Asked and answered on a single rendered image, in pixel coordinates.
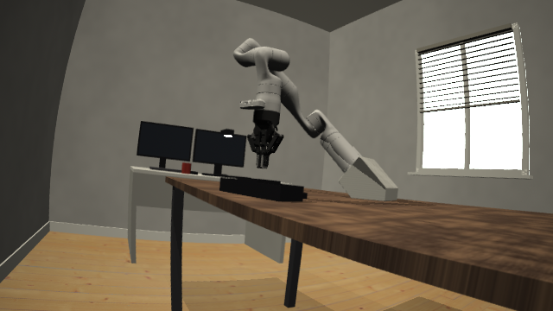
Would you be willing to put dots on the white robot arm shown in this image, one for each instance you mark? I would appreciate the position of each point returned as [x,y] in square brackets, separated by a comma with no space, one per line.
[269,85]

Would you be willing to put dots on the black rack of three bins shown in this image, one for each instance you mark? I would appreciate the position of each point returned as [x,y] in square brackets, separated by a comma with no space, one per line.
[262,189]

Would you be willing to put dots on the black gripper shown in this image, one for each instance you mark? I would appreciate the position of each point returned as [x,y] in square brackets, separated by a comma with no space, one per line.
[270,137]

